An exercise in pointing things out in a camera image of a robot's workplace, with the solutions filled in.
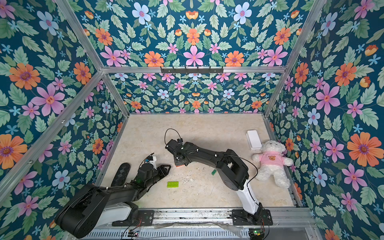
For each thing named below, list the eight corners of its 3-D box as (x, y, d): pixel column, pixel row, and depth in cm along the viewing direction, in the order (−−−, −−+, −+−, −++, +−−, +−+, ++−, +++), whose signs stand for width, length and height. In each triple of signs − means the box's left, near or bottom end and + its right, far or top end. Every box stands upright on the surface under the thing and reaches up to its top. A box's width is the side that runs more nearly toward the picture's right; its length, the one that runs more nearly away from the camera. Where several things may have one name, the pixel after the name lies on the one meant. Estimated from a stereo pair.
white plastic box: (249, 150, 100) (251, 146, 97) (246, 133, 109) (247, 130, 106) (260, 150, 100) (262, 146, 97) (255, 133, 109) (257, 130, 106)
